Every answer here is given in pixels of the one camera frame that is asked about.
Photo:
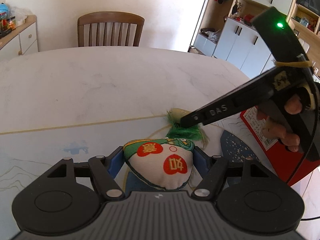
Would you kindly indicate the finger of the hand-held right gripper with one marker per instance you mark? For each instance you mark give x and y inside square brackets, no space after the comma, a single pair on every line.
[217,111]

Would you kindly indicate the group of small bottles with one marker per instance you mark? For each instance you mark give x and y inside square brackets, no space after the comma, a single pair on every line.
[7,26]

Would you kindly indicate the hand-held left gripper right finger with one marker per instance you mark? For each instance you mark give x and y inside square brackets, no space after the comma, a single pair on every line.
[202,158]

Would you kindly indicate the blue globe toy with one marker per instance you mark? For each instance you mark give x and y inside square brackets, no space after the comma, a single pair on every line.
[3,10]

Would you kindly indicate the white wooden sideboard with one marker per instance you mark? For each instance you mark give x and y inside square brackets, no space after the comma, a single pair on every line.
[27,37]

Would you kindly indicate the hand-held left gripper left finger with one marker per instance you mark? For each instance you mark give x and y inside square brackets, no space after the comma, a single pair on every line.
[116,160]

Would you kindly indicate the person's right hand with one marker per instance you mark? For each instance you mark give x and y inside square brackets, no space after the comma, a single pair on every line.
[292,106]

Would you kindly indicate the tall white cabinet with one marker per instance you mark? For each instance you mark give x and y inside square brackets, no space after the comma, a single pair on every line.
[240,47]

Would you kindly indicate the white plastic bag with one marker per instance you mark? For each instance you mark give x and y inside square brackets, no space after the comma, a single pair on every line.
[214,35]

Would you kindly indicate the cabinet niche ornaments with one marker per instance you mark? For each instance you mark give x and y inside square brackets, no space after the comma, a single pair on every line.
[242,15]

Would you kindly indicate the heart print fabric sachet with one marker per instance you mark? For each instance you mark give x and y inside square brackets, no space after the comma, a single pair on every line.
[160,170]

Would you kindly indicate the green tassel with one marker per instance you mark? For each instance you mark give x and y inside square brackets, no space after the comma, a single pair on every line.
[185,132]

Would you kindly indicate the wooden slat-back chair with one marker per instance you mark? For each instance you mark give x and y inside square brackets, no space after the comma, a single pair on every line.
[110,17]

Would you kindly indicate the clear plastic bag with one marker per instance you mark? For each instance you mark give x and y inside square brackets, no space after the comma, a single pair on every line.
[20,16]

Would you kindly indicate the red cardboard box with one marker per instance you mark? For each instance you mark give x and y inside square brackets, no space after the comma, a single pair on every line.
[271,158]

